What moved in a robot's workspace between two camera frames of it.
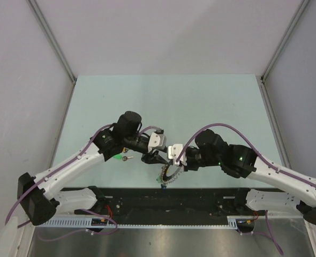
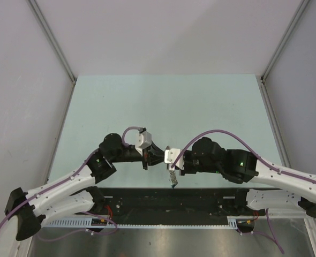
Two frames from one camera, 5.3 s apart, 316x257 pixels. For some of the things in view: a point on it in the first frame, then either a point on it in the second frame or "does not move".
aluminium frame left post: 53,39 does not move
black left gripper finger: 149,159 does not move
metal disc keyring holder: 166,179 to 173,179
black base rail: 169,202 does not move
